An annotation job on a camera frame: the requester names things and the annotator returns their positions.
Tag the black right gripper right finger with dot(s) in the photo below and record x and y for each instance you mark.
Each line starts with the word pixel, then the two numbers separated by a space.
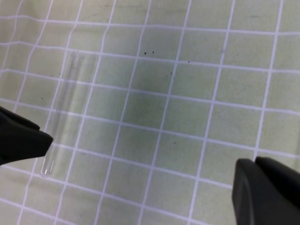
pixel 265 192

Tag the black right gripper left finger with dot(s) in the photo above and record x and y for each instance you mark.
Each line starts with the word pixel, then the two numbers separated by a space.
pixel 20 138

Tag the clear glass test tube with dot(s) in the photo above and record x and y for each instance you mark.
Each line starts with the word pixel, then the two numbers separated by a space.
pixel 60 114

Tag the green checkered tablecloth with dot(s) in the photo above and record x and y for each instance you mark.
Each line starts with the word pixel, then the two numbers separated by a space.
pixel 169 95

